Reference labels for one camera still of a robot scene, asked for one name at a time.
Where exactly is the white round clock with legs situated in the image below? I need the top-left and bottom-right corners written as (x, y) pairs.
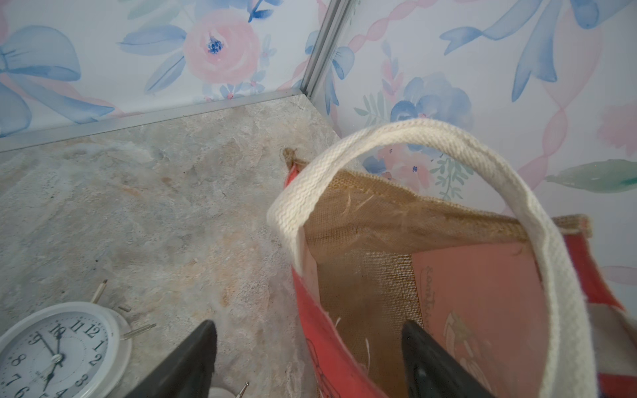
top-left (1, 281), bottom-right (154, 398)

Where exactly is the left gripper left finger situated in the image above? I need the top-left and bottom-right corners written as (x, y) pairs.
top-left (126, 320), bottom-right (217, 398)

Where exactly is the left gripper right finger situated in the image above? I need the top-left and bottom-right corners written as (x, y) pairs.
top-left (401, 320), bottom-right (492, 398)

